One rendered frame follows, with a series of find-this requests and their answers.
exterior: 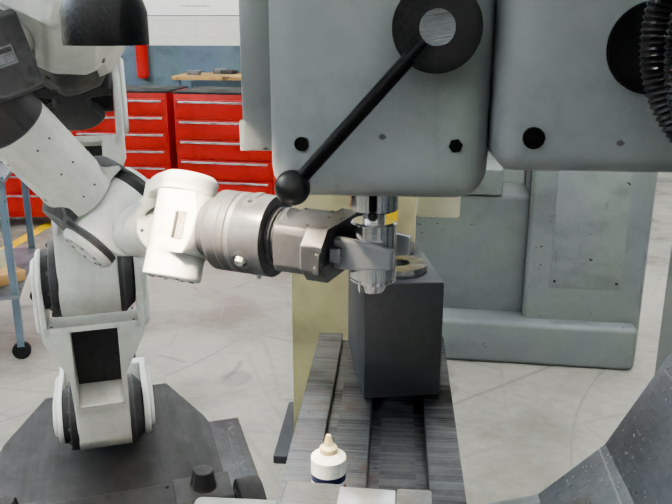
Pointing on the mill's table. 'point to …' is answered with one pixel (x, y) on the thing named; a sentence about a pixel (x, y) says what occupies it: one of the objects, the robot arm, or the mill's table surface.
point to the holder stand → (399, 331)
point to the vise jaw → (310, 493)
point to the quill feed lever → (461, 35)
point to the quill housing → (467, 79)
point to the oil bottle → (328, 464)
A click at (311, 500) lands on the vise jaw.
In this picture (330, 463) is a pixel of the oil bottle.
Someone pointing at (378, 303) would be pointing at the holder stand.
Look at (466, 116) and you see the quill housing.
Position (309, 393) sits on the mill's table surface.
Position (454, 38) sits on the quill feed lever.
